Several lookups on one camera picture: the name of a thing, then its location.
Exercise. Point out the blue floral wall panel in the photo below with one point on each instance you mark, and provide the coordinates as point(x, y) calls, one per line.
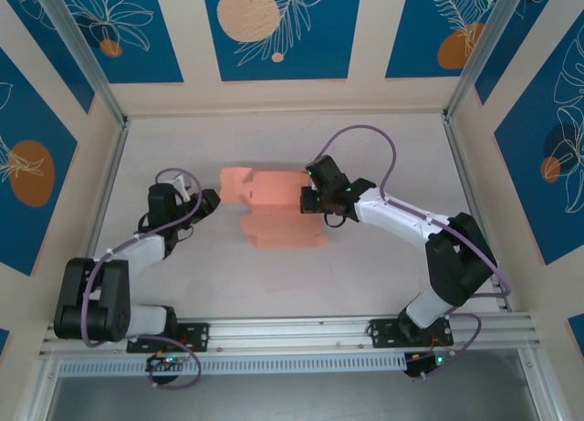
point(410, 28)
point(524, 188)
point(45, 42)
point(328, 51)
point(515, 51)
point(41, 119)
point(150, 51)

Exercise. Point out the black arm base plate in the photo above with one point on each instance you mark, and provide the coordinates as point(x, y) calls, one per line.
point(196, 336)
point(383, 332)

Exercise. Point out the grey metal panel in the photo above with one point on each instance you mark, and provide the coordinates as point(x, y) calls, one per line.
point(296, 398)

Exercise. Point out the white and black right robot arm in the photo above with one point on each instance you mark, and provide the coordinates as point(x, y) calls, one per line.
point(397, 215)

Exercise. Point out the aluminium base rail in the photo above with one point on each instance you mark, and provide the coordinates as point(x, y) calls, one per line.
point(292, 332)

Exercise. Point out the aluminium frame post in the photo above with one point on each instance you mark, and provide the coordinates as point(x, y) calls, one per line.
point(82, 51)
point(483, 51)

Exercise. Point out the pink paper box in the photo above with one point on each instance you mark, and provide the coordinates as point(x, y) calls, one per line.
point(274, 188)

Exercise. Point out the aluminium side rail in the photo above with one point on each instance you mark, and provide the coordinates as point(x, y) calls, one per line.
point(474, 202)
point(98, 202)

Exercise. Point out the black controller board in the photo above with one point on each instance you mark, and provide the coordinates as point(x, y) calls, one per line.
point(162, 361)
point(429, 362)

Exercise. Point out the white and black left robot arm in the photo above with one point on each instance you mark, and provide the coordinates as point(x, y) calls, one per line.
point(141, 252)

